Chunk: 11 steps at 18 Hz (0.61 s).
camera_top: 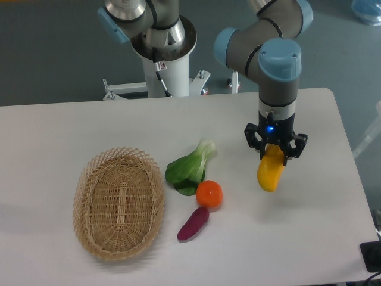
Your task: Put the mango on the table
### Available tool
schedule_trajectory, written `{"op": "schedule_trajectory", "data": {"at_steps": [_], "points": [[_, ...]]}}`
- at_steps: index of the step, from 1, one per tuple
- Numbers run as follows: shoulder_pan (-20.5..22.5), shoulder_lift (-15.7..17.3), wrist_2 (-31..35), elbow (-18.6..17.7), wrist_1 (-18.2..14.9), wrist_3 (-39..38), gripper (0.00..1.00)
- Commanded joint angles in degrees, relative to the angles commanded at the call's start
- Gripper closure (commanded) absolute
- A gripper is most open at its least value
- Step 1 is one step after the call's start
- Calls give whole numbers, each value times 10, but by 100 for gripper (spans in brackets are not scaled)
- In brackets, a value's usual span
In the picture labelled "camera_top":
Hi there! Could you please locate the oval wicker basket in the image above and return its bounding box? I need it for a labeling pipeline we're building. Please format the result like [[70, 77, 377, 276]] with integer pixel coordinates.
[[73, 147, 164, 260]]

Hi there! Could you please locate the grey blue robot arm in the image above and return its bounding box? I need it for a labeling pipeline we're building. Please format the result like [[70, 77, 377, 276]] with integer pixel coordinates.
[[98, 1, 313, 163]]

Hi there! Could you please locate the white frame at right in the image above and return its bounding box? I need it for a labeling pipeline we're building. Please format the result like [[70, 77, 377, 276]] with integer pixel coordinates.
[[352, 101, 380, 160]]

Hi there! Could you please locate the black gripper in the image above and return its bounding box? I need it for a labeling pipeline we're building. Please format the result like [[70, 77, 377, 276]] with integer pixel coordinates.
[[244, 114, 308, 166]]

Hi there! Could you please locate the green bok choy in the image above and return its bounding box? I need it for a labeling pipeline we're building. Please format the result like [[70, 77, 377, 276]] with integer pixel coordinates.
[[164, 139, 216, 196]]

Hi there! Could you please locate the black device at table edge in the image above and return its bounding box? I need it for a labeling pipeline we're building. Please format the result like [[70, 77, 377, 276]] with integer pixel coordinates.
[[360, 241, 380, 272]]

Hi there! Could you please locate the purple sweet potato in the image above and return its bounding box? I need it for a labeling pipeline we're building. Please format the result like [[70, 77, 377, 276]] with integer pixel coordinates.
[[177, 207, 210, 241]]

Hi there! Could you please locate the blue plastic bag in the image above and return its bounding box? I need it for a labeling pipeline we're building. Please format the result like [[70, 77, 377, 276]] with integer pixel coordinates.
[[351, 0, 380, 26]]

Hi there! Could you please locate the orange persimmon fruit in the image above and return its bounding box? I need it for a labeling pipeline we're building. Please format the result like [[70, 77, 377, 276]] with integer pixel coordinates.
[[195, 180, 223, 208]]

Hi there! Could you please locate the black cable on pedestal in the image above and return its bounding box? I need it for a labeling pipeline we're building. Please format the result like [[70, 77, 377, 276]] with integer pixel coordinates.
[[151, 46, 173, 98]]

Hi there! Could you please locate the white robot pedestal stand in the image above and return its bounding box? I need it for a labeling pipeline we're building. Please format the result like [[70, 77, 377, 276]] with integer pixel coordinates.
[[103, 15, 211, 101]]

